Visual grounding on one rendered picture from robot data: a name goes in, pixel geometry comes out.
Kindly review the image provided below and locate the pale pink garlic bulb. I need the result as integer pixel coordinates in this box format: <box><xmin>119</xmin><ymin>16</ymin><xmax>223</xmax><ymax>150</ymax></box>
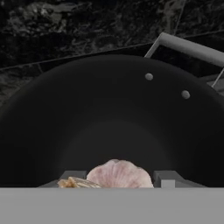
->
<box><xmin>57</xmin><ymin>158</ymin><xmax>155</xmax><ymax>189</ymax></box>

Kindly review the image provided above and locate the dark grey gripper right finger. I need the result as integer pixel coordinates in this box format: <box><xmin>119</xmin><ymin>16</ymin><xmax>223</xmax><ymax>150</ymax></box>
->
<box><xmin>153</xmin><ymin>170</ymin><xmax>207</xmax><ymax>188</ymax></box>

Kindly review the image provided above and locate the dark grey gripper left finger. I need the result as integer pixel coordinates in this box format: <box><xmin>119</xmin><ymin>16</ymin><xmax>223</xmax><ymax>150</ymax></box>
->
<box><xmin>39</xmin><ymin>170</ymin><xmax>88</xmax><ymax>188</ymax></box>

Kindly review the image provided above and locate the black pot with grey handle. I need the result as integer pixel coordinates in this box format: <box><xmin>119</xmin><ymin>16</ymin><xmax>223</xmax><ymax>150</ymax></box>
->
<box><xmin>0</xmin><ymin>31</ymin><xmax>224</xmax><ymax>188</ymax></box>

